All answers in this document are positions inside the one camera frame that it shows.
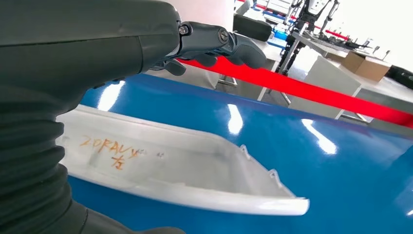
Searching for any black humanoid robot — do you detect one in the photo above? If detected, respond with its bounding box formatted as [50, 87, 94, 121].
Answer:
[277, 0, 340, 77]

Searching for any red barrier belt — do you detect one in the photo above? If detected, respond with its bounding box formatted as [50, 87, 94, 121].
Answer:
[176, 55, 413, 129]

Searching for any black padded seat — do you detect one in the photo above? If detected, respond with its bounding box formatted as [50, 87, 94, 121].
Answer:
[232, 13, 273, 42]

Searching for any brown cardboard box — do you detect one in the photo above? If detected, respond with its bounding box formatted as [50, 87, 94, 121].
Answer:
[341, 50, 393, 83]

